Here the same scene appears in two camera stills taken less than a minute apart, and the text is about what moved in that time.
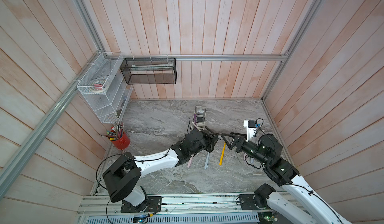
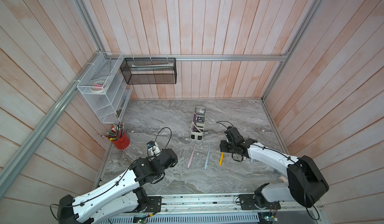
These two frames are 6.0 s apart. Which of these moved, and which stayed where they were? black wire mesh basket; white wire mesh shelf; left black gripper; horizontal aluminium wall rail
Moved: left black gripper
Stayed: horizontal aluminium wall rail; black wire mesh basket; white wire mesh shelf
